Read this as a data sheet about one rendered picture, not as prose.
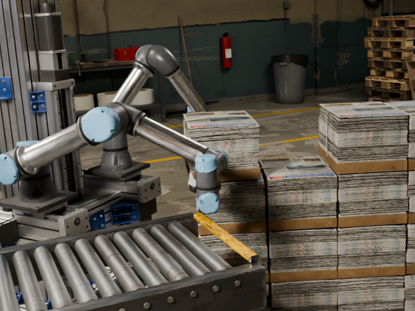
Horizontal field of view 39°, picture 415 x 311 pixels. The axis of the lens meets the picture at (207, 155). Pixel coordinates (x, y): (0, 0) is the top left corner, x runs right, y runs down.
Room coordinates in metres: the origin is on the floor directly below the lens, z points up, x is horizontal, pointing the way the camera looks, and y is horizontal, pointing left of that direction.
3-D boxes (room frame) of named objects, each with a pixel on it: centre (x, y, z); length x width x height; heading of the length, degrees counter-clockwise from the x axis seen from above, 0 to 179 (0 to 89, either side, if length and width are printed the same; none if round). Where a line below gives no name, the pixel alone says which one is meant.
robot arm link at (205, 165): (1.94, 0.00, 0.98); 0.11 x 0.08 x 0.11; 164
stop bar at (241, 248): (1.76, -0.04, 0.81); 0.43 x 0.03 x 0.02; 23
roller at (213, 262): (1.74, 0.04, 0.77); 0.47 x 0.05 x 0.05; 23
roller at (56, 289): (1.57, 0.46, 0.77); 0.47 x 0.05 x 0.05; 23
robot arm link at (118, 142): (2.68, 0.43, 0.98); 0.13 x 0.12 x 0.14; 30
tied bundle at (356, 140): (2.49, -0.66, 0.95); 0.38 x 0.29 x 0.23; 1
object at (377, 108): (2.49, -0.67, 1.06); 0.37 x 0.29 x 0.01; 1
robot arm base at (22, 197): (2.25, 0.68, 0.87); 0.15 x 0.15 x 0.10
